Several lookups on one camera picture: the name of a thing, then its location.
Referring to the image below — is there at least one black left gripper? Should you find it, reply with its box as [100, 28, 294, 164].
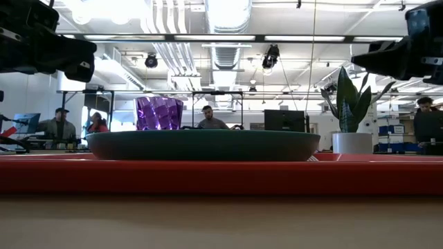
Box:
[0, 0, 98, 83]

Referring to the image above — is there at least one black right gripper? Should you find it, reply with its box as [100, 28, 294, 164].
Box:
[351, 0, 443, 86]

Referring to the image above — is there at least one purple faceted cup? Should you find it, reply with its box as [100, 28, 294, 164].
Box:
[134, 96, 184, 131]

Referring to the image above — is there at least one green round plate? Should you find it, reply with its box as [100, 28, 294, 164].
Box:
[85, 129, 321, 162]

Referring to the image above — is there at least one red plastic tray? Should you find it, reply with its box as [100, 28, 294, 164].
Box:
[0, 153, 443, 196]

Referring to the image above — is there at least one green snake plant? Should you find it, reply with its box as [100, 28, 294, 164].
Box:
[320, 65, 397, 134]

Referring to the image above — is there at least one person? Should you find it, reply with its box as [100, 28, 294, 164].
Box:
[86, 111, 110, 134]
[197, 104, 230, 131]
[413, 96, 443, 156]
[36, 107, 78, 141]

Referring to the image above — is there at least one blue storage box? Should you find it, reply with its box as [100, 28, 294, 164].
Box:
[378, 124, 406, 136]

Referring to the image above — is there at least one monitor with blue screen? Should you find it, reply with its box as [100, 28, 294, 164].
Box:
[12, 113, 42, 135]

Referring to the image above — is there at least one white plant pot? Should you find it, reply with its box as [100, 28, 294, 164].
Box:
[332, 132, 374, 156]

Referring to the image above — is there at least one black computer monitor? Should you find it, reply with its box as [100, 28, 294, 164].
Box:
[264, 109, 307, 133]

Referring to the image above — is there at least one black overhead light bar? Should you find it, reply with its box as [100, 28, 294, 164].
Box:
[57, 33, 405, 44]

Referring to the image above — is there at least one thin hanging cable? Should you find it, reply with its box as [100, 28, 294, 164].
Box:
[304, 0, 317, 115]

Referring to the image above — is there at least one black ceiling camera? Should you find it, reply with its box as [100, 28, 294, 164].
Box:
[144, 53, 159, 69]
[262, 44, 280, 70]

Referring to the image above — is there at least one silver ceiling air duct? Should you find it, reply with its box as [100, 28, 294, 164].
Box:
[204, 0, 253, 72]

